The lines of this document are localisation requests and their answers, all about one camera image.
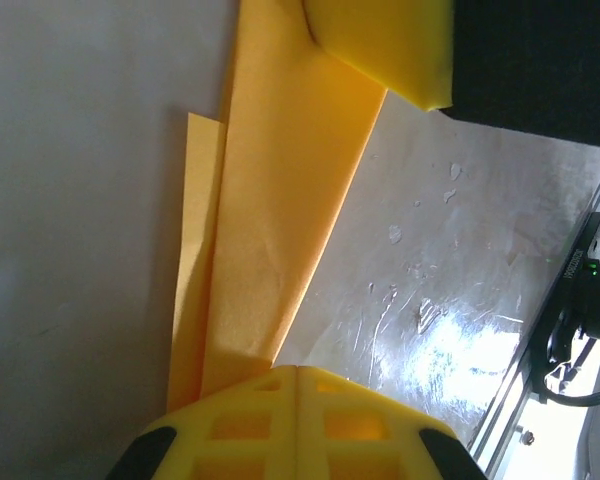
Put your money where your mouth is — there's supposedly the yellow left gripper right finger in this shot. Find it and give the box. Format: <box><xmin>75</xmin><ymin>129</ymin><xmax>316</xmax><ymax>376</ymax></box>
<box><xmin>297</xmin><ymin>364</ymin><xmax>489</xmax><ymax>480</ymax></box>

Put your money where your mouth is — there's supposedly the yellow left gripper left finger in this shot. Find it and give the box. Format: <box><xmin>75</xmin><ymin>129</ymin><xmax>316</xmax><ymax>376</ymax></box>
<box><xmin>104</xmin><ymin>364</ymin><xmax>300</xmax><ymax>480</ymax></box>

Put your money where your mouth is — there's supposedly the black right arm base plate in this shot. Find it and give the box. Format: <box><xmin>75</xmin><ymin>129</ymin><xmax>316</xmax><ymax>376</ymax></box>
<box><xmin>529</xmin><ymin>212</ymin><xmax>600</xmax><ymax>406</ymax></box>

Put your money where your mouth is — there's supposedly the black cable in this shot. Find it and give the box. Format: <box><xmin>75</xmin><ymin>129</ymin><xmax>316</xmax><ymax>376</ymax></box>
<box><xmin>543</xmin><ymin>344</ymin><xmax>600</xmax><ymax>409</ymax></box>

